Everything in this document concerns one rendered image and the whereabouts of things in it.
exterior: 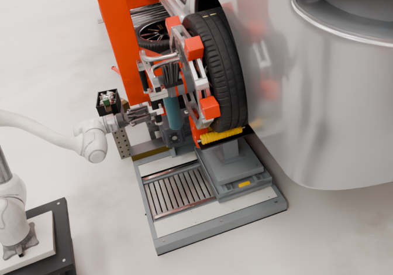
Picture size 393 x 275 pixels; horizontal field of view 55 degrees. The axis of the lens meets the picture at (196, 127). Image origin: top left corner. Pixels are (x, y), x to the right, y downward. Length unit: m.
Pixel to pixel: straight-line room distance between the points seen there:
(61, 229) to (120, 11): 1.27
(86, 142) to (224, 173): 0.96
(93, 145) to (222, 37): 0.78
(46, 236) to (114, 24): 1.24
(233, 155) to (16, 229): 1.30
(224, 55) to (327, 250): 1.21
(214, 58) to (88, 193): 1.50
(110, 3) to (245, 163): 1.25
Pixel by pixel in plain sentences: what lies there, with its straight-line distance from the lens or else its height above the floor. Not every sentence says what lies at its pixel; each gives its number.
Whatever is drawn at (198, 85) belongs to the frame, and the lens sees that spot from 1.78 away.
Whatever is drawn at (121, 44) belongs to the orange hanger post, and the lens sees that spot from 2.37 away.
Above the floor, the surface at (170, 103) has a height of 0.68.
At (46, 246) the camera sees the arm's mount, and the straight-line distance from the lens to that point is 2.17.
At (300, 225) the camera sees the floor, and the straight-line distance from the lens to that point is 2.36.
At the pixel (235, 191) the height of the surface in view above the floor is 0.14.
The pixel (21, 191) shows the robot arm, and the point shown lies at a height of 0.51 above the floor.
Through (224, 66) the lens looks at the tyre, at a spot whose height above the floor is 1.02.
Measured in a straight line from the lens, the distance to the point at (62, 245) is 2.18.
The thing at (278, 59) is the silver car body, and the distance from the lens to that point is 1.31.
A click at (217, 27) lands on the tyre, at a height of 1.15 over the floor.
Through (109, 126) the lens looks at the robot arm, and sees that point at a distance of 1.87.
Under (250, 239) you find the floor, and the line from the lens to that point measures 2.30.
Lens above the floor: 1.88
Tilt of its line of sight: 37 degrees down
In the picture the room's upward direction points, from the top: 10 degrees counter-clockwise
